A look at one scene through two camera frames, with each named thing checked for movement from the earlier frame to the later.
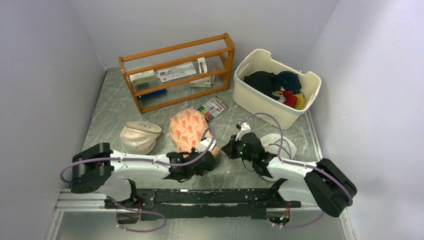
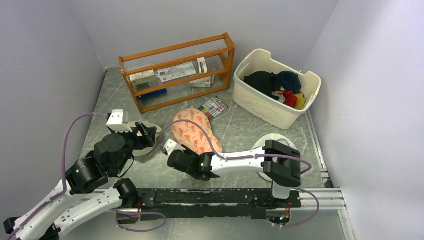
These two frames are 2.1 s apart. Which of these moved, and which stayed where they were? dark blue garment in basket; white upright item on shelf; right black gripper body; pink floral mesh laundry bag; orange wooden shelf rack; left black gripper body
Moved: left black gripper body; right black gripper body
Stayed: white upright item on shelf; dark blue garment in basket; pink floral mesh laundry bag; orange wooden shelf rack
